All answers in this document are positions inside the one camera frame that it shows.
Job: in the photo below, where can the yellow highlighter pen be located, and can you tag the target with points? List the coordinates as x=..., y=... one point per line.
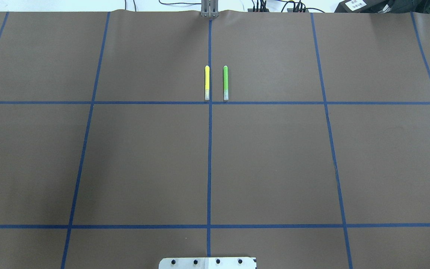
x=207, y=79

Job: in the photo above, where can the aluminium frame post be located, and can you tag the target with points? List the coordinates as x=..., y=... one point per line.
x=209, y=8

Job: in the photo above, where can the black box with label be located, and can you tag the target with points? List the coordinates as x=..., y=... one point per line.
x=364, y=6

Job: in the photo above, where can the green highlighter pen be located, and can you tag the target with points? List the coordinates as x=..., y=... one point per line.
x=225, y=83

